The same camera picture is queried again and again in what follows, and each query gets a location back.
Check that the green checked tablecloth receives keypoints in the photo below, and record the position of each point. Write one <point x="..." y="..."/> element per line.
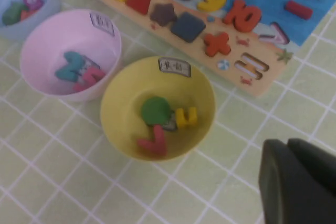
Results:
<point x="78" y="182"/>

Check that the purple star block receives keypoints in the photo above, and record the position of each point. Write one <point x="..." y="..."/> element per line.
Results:
<point x="163" y="14"/>

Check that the orange wooden number ten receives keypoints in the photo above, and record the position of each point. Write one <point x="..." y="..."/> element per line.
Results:
<point x="236" y="14"/>

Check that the yellow wooden equals sign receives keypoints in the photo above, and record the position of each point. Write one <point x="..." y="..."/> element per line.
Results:
<point x="181" y="121"/>

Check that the orange wooden plus sign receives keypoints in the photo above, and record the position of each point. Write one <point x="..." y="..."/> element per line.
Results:
<point x="217" y="44"/>

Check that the orange wooden fish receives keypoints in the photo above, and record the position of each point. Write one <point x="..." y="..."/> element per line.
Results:
<point x="27" y="14"/>

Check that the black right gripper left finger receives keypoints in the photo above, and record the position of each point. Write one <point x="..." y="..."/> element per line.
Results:
<point x="294" y="187"/>

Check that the yellow plastic bowl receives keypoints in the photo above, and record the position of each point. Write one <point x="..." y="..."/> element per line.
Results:
<point x="123" y="98"/>

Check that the green wooden fish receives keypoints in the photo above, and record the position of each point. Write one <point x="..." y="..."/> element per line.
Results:
<point x="13" y="14"/>

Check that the red wooden triangle piece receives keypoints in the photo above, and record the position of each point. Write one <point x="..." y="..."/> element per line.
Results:
<point x="141" y="3"/>

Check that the teal wooden number two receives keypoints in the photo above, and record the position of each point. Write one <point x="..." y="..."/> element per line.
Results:
<point x="67" y="69"/>

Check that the red wooden minus sign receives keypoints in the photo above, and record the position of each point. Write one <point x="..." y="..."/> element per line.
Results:
<point x="299" y="9"/>

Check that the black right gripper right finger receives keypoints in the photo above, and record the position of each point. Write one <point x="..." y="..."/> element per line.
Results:
<point x="317" y="158"/>

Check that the green wooden circle piece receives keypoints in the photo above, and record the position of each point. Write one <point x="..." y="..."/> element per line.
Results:
<point x="155" y="110"/>

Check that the pink-red wooden number five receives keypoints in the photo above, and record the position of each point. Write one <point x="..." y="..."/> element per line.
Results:
<point x="89" y="79"/>

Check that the light blue plastic bowl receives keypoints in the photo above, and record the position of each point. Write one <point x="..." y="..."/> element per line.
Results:
<point x="44" y="19"/>

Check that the pink wooden greater-than sign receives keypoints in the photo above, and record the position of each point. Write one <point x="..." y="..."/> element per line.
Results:
<point x="156" y="145"/>

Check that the pink plastic bowl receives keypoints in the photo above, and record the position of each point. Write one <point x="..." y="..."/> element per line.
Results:
<point x="47" y="37"/>

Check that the dark blue wooden square piece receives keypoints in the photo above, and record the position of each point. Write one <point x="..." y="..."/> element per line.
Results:
<point x="188" y="26"/>

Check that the white handwritten paper label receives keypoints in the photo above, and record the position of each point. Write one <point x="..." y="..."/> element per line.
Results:
<point x="102" y="24"/>
<point x="90" y="62"/>
<point x="170" y="124"/>
<point x="174" y="67"/>

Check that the wooden number puzzle board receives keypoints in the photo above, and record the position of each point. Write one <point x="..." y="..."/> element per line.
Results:
<point x="273" y="11"/>

